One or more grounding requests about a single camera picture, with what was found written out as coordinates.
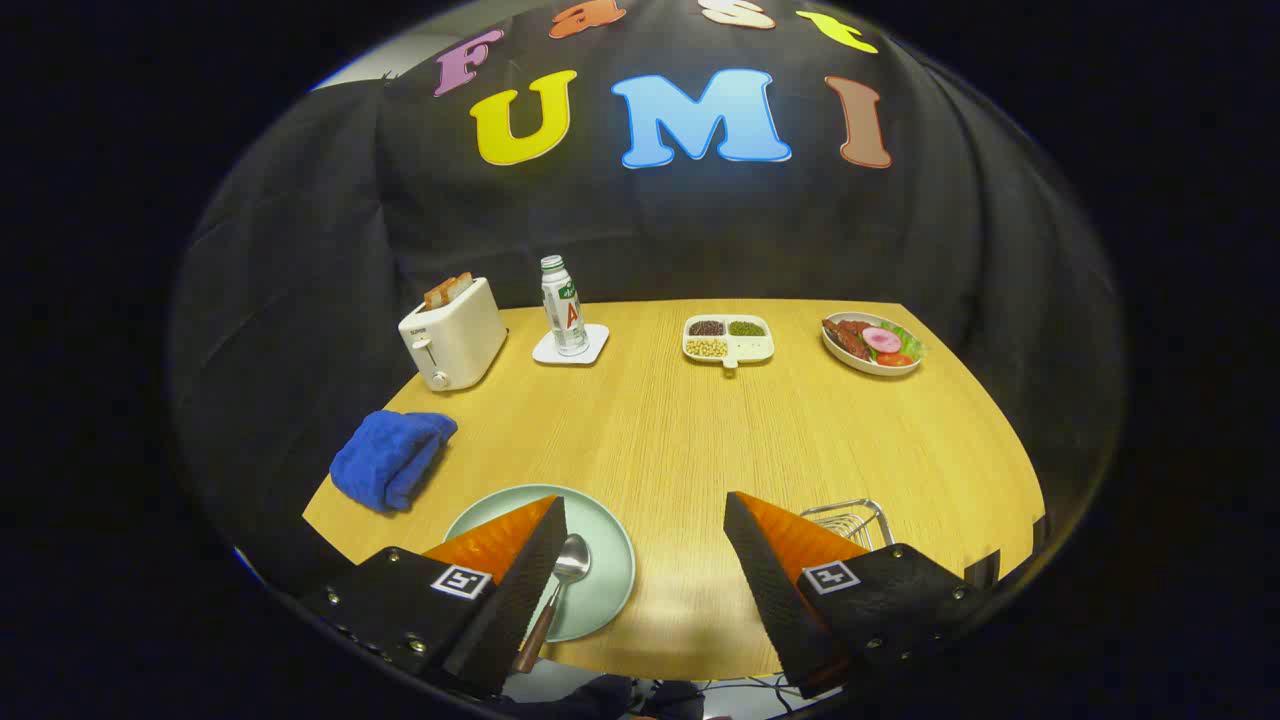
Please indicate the green lettuce leaf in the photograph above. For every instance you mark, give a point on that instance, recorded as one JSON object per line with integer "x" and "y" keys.
{"x": 910, "y": 345}

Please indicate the pile of yellow soybeans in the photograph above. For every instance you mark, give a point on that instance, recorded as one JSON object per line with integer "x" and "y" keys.
{"x": 706, "y": 347}

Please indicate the blue folded towel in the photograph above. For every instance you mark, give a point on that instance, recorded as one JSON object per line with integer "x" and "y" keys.
{"x": 385, "y": 460}

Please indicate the pile of green beans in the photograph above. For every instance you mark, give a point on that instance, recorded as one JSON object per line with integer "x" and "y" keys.
{"x": 746, "y": 327}

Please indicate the pale green round plate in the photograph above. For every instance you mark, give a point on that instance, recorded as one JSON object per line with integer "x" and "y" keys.
{"x": 610, "y": 570}

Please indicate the pile of dark red beans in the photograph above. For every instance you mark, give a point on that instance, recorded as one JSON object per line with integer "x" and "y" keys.
{"x": 707, "y": 327}

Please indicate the black backdrop cloth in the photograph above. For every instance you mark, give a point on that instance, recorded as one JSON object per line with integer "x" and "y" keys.
{"x": 700, "y": 230}

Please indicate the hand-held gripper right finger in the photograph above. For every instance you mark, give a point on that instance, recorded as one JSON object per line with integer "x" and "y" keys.
{"x": 765, "y": 590}

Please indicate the plastic drink bottle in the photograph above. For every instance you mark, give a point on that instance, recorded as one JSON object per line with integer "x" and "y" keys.
{"x": 565, "y": 310}

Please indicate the black table clamp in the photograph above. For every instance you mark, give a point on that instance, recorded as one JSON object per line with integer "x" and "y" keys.
{"x": 985, "y": 570}
{"x": 1041, "y": 530}

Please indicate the toast slice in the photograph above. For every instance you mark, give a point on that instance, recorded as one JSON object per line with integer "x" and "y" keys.
{"x": 437, "y": 294}
{"x": 460, "y": 286}

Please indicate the pink ham slice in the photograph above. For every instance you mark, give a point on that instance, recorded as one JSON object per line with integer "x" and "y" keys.
{"x": 882, "y": 340}

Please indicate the white toaster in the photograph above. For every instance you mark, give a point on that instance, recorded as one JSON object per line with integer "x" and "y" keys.
{"x": 460, "y": 335}

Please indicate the white divided dish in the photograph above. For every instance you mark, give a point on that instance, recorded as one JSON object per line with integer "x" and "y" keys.
{"x": 755, "y": 348}

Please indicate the brown meat slices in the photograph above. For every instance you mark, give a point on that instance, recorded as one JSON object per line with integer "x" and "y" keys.
{"x": 848, "y": 338}

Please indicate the white square coaster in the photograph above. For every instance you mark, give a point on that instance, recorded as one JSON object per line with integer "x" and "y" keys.
{"x": 548, "y": 352}

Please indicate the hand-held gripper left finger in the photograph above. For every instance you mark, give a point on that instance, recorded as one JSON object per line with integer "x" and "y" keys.
{"x": 520, "y": 600}

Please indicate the red tomato slice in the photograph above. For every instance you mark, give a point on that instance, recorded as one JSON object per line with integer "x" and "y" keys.
{"x": 893, "y": 359}

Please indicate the white oval food plate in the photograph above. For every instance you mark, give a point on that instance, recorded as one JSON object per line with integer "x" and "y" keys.
{"x": 868, "y": 368}

